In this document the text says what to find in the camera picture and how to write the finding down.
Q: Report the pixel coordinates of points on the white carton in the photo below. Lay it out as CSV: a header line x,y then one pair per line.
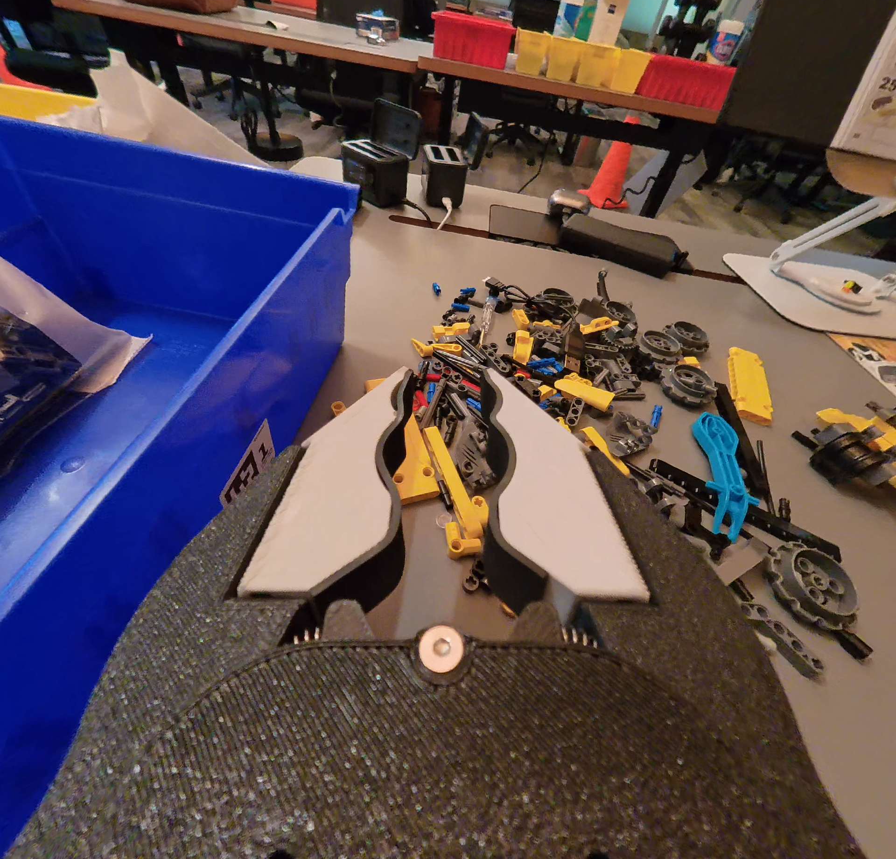
x,y
609,16

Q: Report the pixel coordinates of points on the small yellow plastic bin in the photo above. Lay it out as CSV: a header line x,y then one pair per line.
x,y
596,64
630,71
563,57
530,50

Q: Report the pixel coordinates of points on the orange traffic cone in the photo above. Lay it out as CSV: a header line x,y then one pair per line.
x,y
616,166

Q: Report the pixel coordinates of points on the small yellow toy assembly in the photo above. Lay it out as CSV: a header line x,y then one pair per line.
x,y
847,453

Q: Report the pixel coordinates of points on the white wipes canister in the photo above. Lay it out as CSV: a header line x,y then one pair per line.
x,y
724,43
568,12

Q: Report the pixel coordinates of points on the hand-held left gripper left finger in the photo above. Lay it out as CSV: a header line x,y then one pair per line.
x,y
329,495

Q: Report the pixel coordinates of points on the black office chair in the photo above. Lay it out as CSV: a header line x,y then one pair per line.
x,y
49,54

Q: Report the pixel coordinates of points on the long wooden table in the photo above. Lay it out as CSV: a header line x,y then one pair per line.
x,y
280,33
560,89

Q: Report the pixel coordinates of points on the black board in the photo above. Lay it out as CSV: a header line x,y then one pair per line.
x,y
791,47

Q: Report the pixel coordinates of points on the red plastic bin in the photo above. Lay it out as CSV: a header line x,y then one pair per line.
x,y
686,82
472,40

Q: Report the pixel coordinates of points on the large yellow plastic bin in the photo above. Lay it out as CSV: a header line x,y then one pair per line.
x,y
28,103

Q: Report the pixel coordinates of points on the long yellow toy panel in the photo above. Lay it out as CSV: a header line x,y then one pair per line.
x,y
749,383

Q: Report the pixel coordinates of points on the black power adapter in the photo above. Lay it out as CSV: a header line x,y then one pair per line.
x,y
616,243

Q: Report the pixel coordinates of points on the silver rounded device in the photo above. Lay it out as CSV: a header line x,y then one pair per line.
x,y
568,201

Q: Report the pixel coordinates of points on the pile of toy building parts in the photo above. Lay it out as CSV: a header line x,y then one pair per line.
x,y
595,393

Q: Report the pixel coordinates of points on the instruction booklet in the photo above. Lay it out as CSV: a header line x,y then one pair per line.
x,y
875,117

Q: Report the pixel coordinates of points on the black dumbbell rack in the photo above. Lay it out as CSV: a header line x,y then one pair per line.
x,y
689,23

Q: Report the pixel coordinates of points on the black charging case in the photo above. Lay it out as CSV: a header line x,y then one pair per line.
x,y
374,166
444,173

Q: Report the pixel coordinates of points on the instruction leaflet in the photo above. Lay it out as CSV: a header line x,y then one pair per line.
x,y
868,362

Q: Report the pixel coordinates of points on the cyan plastic separator tool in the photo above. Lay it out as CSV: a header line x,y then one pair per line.
x,y
721,467

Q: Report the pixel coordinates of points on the white document stand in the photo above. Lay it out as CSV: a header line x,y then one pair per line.
x,y
791,292

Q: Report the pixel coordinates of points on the blue plastic bin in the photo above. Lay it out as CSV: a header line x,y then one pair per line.
x,y
210,257

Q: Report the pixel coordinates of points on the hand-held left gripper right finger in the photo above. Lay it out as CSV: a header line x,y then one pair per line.
x,y
560,516

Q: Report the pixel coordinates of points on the clear plastic parts bag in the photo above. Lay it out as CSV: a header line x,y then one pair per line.
x,y
42,369

